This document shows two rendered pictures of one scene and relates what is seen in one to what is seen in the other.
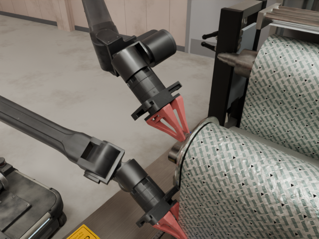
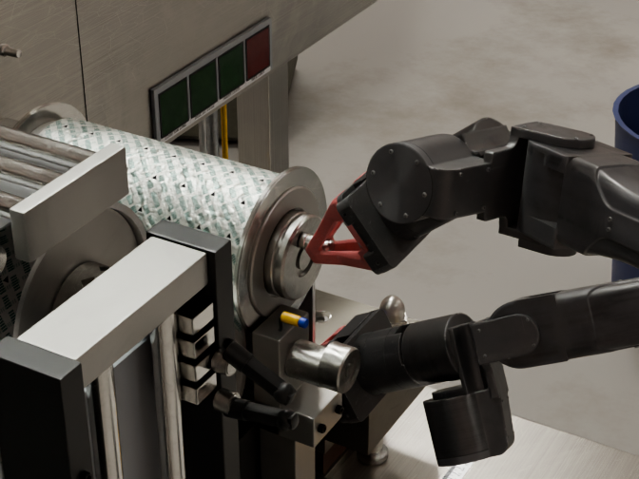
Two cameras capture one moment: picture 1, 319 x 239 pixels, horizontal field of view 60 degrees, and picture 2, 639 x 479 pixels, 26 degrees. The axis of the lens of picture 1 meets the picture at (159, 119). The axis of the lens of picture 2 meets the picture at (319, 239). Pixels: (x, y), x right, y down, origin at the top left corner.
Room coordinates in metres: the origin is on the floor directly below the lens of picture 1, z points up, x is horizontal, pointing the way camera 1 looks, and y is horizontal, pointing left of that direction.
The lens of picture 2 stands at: (1.38, -0.21, 1.86)
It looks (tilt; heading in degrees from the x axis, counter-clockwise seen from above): 31 degrees down; 170
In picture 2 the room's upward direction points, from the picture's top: straight up
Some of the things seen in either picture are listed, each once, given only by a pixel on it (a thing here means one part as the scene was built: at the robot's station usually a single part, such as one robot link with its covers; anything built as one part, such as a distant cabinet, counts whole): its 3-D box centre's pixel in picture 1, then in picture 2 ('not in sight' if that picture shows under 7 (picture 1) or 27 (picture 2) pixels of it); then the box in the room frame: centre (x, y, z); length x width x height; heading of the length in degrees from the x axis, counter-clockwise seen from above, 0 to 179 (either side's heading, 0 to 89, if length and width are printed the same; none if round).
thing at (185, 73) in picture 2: not in sight; (215, 78); (-0.12, -0.08, 1.19); 0.25 x 0.01 x 0.07; 141
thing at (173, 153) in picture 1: (176, 154); (339, 367); (0.46, -0.04, 1.18); 0.04 x 0.02 x 0.04; 141
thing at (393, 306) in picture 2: not in sight; (392, 315); (0.21, 0.06, 1.05); 0.04 x 0.04 x 0.04
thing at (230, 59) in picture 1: (229, 58); not in sight; (0.63, -0.17, 1.34); 0.06 x 0.03 x 0.03; 51
